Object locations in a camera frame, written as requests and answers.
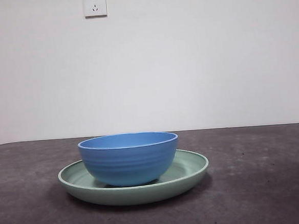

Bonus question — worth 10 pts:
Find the blue bowl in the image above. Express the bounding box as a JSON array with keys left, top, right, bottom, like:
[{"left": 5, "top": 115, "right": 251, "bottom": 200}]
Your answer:
[{"left": 77, "top": 129, "right": 182, "bottom": 191}]

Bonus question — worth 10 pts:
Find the green plate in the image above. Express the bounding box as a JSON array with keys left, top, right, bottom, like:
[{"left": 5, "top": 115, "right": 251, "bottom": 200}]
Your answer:
[{"left": 56, "top": 146, "right": 212, "bottom": 211}]

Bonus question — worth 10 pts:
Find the white wall outlet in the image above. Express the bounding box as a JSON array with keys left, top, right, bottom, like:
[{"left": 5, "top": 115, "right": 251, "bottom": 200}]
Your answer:
[{"left": 83, "top": 0, "right": 108, "bottom": 19}]

